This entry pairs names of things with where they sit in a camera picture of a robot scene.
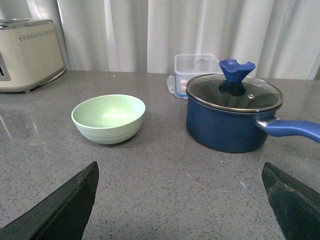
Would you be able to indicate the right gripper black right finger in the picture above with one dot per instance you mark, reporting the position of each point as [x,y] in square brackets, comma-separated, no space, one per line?
[295,205]

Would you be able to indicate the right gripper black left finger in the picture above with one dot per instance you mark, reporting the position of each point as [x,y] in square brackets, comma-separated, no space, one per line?
[63,215]

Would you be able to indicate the light green bowl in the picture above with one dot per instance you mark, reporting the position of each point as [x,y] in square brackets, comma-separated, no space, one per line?
[109,119]

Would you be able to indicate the blue saucepan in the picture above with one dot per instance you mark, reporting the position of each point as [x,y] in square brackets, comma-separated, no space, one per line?
[241,132]

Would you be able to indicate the glass lid blue knob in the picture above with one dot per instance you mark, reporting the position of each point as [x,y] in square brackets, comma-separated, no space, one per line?
[234,90]

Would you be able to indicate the cream toaster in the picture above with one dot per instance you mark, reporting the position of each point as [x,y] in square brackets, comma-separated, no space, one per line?
[30,55]

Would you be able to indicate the clear plastic food container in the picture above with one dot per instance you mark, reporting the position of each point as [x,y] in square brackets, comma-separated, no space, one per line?
[188,66]

